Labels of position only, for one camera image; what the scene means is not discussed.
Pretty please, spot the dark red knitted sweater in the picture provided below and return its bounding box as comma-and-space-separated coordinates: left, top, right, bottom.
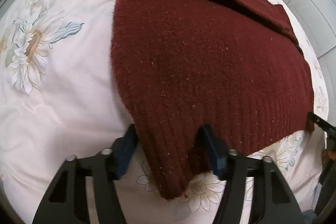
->
111, 0, 314, 200

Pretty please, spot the pink floral bed cover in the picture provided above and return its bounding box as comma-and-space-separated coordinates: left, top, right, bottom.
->
1, 0, 329, 223

